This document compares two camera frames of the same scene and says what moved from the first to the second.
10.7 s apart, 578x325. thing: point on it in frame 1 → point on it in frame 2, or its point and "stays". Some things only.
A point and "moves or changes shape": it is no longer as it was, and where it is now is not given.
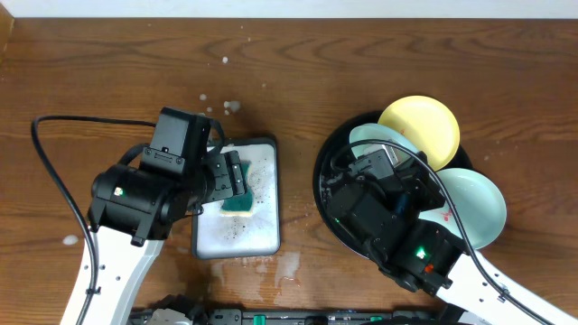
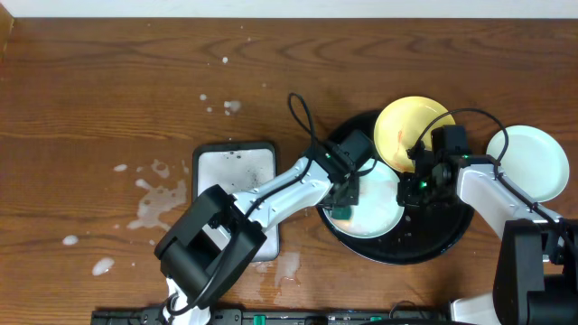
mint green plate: x=479 y=203 moves or changes shape
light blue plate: x=370 y=131 → x=533 y=160
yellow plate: x=428 y=124 stays
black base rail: x=307 y=316 stays
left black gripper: x=230 y=176 → x=344 y=199
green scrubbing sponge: x=240 y=205 moves or changes shape
